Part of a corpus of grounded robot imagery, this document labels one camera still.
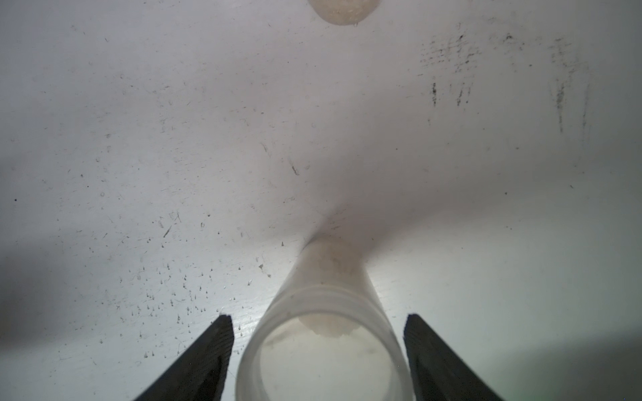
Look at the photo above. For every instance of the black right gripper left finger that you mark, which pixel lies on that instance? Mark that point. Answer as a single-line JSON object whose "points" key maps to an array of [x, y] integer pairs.
{"points": [[200, 372]]}

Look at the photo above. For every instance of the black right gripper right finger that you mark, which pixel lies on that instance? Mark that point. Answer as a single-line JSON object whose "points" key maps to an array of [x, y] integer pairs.
{"points": [[437, 372]]}

